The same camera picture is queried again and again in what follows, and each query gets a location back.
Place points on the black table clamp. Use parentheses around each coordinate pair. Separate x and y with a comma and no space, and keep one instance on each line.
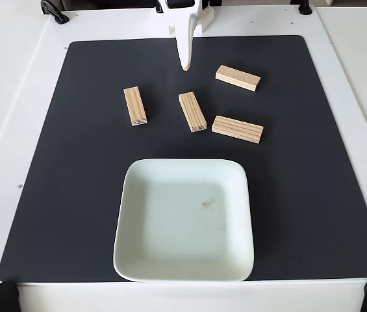
(55,13)
(305,6)

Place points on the pale green square plate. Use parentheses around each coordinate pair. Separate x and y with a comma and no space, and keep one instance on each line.
(183,221)

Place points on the wooden block with pen mark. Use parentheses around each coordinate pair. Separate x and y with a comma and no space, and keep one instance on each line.
(135,105)

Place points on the black rubber mat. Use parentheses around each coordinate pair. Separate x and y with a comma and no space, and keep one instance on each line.
(72,162)

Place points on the wooden block dark grain lines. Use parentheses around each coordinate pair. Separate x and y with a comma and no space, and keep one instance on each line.
(192,112)

